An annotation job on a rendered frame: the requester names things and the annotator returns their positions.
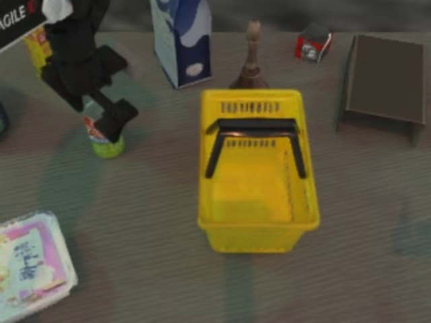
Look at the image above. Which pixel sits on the yellow plastic basket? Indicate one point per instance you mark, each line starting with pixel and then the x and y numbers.
pixel 250 198

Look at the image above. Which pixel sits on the yellow snack package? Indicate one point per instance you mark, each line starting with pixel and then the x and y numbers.
pixel 37 50

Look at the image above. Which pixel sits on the blue white milk carton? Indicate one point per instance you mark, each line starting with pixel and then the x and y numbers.
pixel 183 43

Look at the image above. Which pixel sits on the brown wooden hand bell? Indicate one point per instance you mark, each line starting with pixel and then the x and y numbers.
pixel 252 64

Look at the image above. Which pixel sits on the colourful pastel snack packet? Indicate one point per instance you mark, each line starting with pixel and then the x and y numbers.
pixel 32 262

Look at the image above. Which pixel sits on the small red black box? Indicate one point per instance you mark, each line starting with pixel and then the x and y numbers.
pixel 311 45

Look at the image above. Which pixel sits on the dark brown shelf stand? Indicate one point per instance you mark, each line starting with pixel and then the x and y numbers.
pixel 384 77

